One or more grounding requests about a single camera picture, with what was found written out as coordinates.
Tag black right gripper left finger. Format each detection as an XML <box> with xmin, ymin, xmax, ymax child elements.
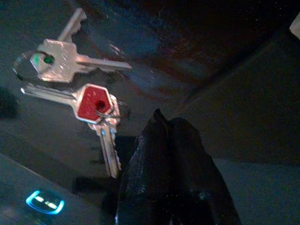
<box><xmin>116</xmin><ymin>108</ymin><xmax>174</xmax><ymax>225</ymax></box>

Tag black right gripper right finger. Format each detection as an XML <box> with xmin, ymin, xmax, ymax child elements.
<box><xmin>169</xmin><ymin>117</ymin><xmax>242</xmax><ymax>225</ymax></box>

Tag plain silver key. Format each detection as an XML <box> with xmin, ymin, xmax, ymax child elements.
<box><xmin>88</xmin><ymin>94</ymin><xmax>122</xmax><ymax>179</ymax></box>
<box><xmin>57</xmin><ymin>7</ymin><xmax>88</xmax><ymax>43</ymax></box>

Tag silver key with red head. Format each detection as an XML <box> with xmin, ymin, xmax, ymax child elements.
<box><xmin>20</xmin><ymin>83</ymin><xmax>111</xmax><ymax>124</ymax></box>

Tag dark device with blue light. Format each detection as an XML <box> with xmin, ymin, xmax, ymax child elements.
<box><xmin>0</xmin><ymin>152</ymin><xmax>107</xmax><ymax>225</ymax></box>

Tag silver key with green mark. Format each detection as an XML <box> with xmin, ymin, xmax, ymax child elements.
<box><xmin>30</xmin><ymin>38</ymin><xmax>132</xmax><ymax>83</ymax></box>

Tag white object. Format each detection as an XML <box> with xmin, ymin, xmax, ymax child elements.
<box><xmin>289</xmin><ymin>15</ymin><xmax>300</xmax><ymax>40</ymax></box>

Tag thin steel key ring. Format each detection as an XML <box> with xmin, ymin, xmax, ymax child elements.
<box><xmin>95</xmin><ymin>100</ymin><xmax>131</xmax><ymax>120</ymax></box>
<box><xmin>12</xmin><ymin>50</ymin><xmax>44</xmax><ymax>82</ymax></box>

